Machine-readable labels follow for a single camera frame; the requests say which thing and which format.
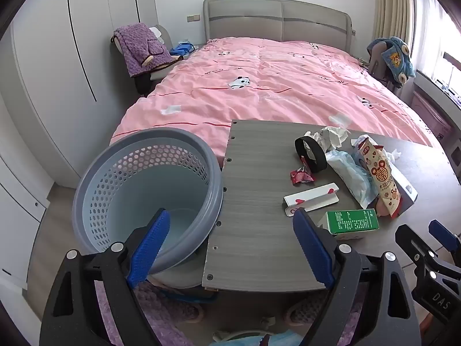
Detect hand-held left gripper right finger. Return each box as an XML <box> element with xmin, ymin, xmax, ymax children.
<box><xmin>292</xmin><ymin>207</ymin><xmax>422</xmax><ymax>346</ymax></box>

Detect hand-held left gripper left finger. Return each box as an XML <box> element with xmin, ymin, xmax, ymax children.
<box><xmin>39</xmin><ymin>207</ymin><xmax>171</xmax><ymax>346</ymax></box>

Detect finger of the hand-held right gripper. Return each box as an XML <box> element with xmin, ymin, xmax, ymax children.
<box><xmin>428</xmin><ymin>220</ymin><xmax>461</xmax><ymax>253</ymax></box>
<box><xmin>395</xmin><ymin>224</ymin><xmax>438</xmax><ymax>271</ymax></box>

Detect white box with red hearts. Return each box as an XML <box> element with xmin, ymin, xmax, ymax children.
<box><xmin>283</xmin><ymin>183</ymin><xmax>341</xmax><ymax>217</ymax></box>

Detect green and white carton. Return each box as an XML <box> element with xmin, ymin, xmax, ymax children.
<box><xmin>326</xmin><ymin>209</ymin><xmax>380</xmax><ymax>240</ymax></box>

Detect white cardboard box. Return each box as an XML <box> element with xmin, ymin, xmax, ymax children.
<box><xmin>389</xmin><ymin>166</ymin><xmax>418</xmax><ymax>214</ymax></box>

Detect red and white snack bag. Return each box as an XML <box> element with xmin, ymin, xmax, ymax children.
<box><xmin>351</xmin><ymin>134</ymin><xmax>402</xmax><ymax>219</ymax></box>

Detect light blue wet wipes packet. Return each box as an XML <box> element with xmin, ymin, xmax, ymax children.
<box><xmin>325</xmin><ymin>150</ymin><xmax>380</xmax><ymax>210</ymax></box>

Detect grey-blue perforated plastic basket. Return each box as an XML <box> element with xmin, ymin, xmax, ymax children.
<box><xmin>72</xmin><ymin>128</ymin><xmax>224</xmax><ymax>274</ymax></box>

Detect pink slipper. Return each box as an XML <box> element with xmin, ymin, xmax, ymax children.
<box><xmin>284</xmin><ymin>300</ymin><xmax>325</xmax><ymax>324</ymax></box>
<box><xmin>169</xmin><ymin>297</ymin><xmax>207</xmax><ymax>322</ymax></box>

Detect red candy wrapper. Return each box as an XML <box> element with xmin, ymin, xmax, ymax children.
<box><xmin>290</xmin><ymin>156</ymin><xmax>317</xmax><ymax>185</ymax></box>

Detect purple fleece clothing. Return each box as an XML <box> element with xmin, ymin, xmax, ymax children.
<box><xmin>95</xmin><ymin>281</ymin><xmax>364</xmax><ymax>346</ymax></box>

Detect crumpled striped white paper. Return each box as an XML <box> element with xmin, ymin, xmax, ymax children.
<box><xmin>304</xmin><ymin>125</ymin><xmax>351</xmax><ymax>152</ymax></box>

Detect light blue cloth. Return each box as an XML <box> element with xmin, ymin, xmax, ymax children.
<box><xmin>212</xmin><ymin>332</ymin><xmax>303</xmax><ymax>346</ymax></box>

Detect bed with pink duvet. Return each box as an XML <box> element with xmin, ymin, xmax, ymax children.
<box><xmin>110</xmin><ymin>37</ymin><xmax>442</xmax><ymax>159</ymax></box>

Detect grey chair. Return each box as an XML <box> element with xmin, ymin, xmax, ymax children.
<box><xmin>110</xmin><ymin>25</ymin><xmax>188</xmax><ymax>96</ymax></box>

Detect chair with blue plush jacket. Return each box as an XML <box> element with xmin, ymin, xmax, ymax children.
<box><xmin>367</xmin><ymin>37</ymin><xmax>416</xmax><ymax>87</ymax></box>

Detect mauve chair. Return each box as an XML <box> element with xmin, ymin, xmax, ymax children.
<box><xmin>366</xmin><ymin>41</ymin><xmax>407</xmax><ymax>91</ymax></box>

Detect purple fleece garment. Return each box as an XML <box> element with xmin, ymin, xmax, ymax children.
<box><xmin>114</xmin><ymin>22</ymin><xmax>174</xmax><ymax>78</ymax></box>

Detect blue bag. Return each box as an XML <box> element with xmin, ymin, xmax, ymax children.
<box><xmin>170</xmin><ymin>40</ymin><xmax>195</xmax><ymax>58</ymax></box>

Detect window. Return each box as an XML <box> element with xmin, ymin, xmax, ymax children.
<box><xmin>414</xmin><ymin>0</ymin><xmax>461</xmax><ymax>91</ymax></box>

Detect white wardrobe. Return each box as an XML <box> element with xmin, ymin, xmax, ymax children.
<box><xmin>11</xmin><ymin>0</ymin><xmax>159</xmax><ymax>188</ymax></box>

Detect beige curtain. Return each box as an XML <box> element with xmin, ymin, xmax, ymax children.
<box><xmin>375</xmin><ymin>0</ymin><xmax>418</xmax><ymax>47</ymax></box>

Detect grey padded bed headboard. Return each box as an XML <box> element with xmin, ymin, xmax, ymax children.
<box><xmin>203</xmin><ymin>0</ymin><xmax>357</xmax><ymax>44</ymax></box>

